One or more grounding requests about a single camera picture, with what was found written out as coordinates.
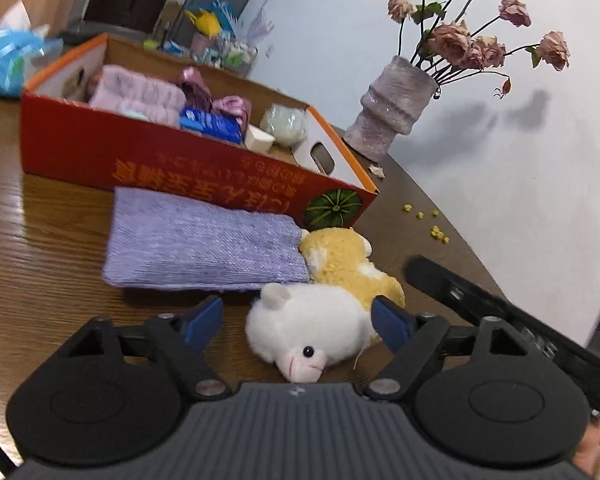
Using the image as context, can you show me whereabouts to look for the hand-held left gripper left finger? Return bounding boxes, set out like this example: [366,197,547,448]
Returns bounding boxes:
[62,295,232,403]

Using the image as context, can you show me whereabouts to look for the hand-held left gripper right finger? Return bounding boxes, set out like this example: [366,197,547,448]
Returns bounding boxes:
[362,297,537,403]

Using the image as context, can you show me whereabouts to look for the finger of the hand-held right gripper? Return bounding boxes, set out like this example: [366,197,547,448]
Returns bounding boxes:
[404,254,518,328]

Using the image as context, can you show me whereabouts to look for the yellow plush toy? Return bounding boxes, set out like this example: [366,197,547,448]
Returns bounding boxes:
[298,227,406,311]

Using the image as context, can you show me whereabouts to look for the purple knitted cloth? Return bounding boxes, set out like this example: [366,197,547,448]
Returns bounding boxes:
[103,186,312,294]

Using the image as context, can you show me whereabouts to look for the white plush toy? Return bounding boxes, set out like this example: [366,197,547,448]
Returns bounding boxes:
[244,282,378,383]

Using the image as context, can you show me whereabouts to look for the orange cardboard box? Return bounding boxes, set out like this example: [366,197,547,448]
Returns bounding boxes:
[20,32,380,231]

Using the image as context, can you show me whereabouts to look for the small blue carton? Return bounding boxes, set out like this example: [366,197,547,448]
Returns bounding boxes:
[179,106,244,144]

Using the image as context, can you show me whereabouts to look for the green bath sponge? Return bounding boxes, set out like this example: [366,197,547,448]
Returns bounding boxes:
[259,103,309,147]

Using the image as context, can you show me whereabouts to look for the purple fluffy headband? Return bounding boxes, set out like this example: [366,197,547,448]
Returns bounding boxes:
[88,64,186,129]

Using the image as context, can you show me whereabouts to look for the person's right hand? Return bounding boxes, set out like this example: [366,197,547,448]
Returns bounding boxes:
[571,416,600,479]

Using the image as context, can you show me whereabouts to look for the scattered yellow crumbs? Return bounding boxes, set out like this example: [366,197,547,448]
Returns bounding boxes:
[402,202,452,246]

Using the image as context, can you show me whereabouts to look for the grey textured vase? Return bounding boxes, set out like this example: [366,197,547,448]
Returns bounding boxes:
[342,55,441,164]

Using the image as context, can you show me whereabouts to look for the white makeup sponge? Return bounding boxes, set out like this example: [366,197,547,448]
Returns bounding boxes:
[244,124,277,154]

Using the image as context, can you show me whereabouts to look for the light pink scrunchie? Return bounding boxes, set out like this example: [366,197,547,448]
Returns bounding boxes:
[212,95,252,129]

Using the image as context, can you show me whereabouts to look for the dark pink scrunchie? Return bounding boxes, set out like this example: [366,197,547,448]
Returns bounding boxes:
[176,66,214,112]

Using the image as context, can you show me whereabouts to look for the dried pink rose bouquet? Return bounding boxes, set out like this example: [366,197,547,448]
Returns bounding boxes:
[387,0,571,102]

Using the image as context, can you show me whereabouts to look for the purple decorative plant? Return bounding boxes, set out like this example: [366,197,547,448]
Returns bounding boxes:
[244,6,277,48]

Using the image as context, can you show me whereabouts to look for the blue and yellow bags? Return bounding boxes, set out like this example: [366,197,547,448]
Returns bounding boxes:
[181,0,242,42]

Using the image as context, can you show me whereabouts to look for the blue tissue pack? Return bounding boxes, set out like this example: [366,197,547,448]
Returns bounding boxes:
[0,1,65,99]

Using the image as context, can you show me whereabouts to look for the wire rack with bottles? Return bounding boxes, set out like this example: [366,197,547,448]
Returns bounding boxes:
[144,29,259,79]

